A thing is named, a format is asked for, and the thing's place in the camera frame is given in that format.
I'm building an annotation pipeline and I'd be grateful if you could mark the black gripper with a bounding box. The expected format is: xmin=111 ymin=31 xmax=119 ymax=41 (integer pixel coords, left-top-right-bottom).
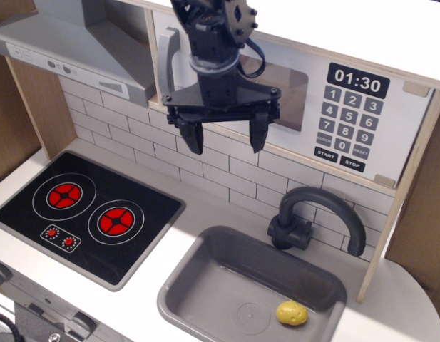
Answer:
xmin=162 ymin=66 xmax=281 ymax=155

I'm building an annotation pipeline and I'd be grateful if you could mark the white toy microwave door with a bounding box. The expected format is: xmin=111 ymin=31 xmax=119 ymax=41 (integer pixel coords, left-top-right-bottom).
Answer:
xmin=153 ymin=12 xmax=434 ymax=188

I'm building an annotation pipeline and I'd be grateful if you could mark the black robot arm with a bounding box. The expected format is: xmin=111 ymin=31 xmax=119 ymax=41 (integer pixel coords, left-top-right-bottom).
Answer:
xmin=157 ymin=1 xmax=281 ymax=155

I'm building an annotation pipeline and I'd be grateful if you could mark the dark grey toy faucet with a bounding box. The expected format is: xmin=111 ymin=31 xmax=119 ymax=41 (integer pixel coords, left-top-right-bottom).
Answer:
xmin=267 ymin=186 xmax=367 ymax=258

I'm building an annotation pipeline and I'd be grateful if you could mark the grey range hood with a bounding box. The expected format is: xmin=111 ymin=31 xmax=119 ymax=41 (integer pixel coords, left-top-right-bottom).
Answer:
xmin=0 ymin=1 xmax=156 ymax=107

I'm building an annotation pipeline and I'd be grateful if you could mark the black toy stovetop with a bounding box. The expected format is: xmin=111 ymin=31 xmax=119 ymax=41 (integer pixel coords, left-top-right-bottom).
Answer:
xmin=0 ymin=152 xmax=185 ymax=291

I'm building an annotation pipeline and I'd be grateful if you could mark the grey toy sink basin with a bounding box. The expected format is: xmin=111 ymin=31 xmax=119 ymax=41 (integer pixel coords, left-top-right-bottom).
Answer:
xmin=157 ymin=226 xmax=347 ymax=341

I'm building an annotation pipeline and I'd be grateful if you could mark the yellow toy potato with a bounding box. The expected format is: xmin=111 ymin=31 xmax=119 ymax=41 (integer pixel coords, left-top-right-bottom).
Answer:
xmin=275 ymin=301 xmax=308 ymax=326

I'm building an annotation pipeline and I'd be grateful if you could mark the grey oven control panel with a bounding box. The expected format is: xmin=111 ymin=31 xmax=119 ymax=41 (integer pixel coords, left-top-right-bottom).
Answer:
xmin=0 ymin=262 xmax=129 ymax=341

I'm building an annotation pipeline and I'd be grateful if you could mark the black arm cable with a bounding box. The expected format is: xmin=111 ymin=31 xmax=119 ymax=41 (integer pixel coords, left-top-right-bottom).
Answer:
xmin=237 ymin=37 xmax=267 ymax=79

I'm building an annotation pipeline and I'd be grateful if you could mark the black cable bottom left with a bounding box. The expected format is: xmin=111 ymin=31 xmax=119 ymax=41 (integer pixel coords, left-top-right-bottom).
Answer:
xmin=0 ymin=310 xmax=24 ymax=342

